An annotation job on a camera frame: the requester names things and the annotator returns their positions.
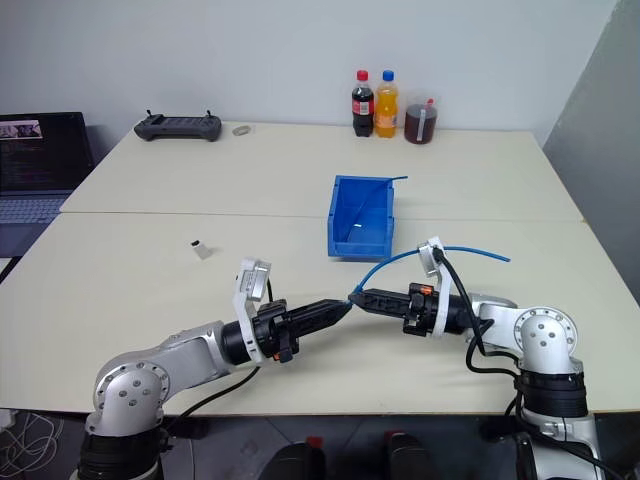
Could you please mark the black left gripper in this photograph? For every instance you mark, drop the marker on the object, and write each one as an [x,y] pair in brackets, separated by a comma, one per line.
[272,330]

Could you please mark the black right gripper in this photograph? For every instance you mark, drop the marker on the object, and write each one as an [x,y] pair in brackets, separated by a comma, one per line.
[418,312]

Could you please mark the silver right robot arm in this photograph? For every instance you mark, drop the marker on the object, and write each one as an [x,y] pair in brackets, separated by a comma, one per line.
[545,350]

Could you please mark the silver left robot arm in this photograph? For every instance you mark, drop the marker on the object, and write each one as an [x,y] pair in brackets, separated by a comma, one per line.
[145,372]

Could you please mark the blue plastic bin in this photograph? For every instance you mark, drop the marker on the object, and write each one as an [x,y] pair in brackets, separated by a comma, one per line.
[345,235]

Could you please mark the small white coupler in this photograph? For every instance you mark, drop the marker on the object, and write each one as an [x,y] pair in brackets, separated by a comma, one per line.
[202,249]

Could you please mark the dark rounded shape, red spot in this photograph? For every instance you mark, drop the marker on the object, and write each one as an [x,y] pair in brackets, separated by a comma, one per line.
[300,460]

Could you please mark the clear jar of dark liquid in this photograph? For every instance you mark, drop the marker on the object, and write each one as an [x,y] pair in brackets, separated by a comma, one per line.
[421,122]

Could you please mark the orange soda bottle, blue cap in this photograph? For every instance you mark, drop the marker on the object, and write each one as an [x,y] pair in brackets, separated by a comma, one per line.
[386,106]

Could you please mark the cola bottle with red cap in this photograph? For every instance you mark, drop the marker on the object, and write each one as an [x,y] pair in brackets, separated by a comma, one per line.
[363,105]

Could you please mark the small clear tape roll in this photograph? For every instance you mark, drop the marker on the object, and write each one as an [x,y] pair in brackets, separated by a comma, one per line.
[241,130]

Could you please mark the dark grey handheld controller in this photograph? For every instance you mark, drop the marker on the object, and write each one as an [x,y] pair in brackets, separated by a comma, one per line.
[177,128]

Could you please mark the open laptop with dark screen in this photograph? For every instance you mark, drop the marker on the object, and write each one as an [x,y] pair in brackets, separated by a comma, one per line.
[37,160]

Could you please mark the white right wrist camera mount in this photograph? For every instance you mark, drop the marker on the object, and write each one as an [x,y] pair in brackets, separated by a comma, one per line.
[433,280]

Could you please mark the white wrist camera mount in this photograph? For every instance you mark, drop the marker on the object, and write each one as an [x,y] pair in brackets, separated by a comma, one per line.
[433,280]
[248,292]

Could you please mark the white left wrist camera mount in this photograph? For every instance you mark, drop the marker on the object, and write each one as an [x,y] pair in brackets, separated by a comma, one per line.
[248,292]

